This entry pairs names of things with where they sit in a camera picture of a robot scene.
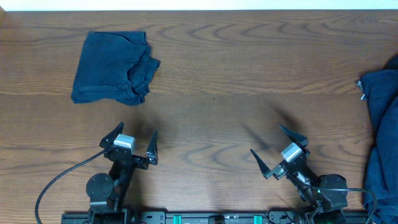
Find folded navy shorts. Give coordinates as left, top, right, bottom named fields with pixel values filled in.
left=71, top=31, right=160, bottom=106

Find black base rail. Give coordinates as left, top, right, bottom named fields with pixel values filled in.
left=61, top=210, right=368, bottom=224

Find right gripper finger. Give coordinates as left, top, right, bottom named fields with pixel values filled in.
left=250, top=149, right=271, bottom=179
left=279, top=124, right=308, bottom=147

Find dark garment at edge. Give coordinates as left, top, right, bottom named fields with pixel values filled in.
left=383, top=54, right=398, bottom=70

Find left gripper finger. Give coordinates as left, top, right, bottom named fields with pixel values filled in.
left=99, top=122, right=124, bottom=149
left=146, top=130, right=159, bottom=165

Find navy blue shorts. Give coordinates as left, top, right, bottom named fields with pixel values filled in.
left=359, top=69, right=397, bottom=223

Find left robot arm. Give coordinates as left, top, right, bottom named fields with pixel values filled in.
left=86, top=122, right=159, bottom=224

